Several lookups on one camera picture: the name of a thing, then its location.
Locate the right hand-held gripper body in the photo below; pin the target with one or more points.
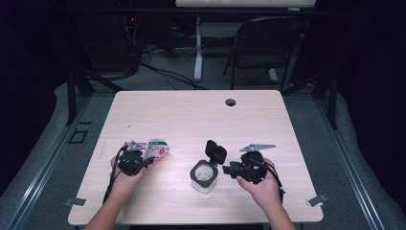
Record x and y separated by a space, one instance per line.
252 167

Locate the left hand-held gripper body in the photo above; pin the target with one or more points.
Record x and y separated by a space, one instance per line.
130 163

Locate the pink and white plastic bag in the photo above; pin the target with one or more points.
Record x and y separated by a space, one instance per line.
156 150

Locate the glass jar with black lid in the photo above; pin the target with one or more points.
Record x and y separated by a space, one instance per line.
204 175

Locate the person's left hand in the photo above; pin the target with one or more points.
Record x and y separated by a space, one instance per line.
126 183

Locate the person's right hand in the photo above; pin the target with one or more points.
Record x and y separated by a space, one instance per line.
260 191

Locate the dark computer tower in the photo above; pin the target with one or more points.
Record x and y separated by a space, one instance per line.
105 48

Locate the black folding chair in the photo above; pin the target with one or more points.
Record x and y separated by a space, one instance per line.
271 28

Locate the white desk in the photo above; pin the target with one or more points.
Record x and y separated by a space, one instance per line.
242 3

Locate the grey metal table bracket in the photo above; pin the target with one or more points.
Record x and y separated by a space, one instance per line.
75 202
316 200

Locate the aluminium floor rail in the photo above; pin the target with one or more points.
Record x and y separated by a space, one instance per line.
48 163
351 166

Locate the black metal frame stand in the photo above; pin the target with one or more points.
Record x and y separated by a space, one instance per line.
333 102
71 96

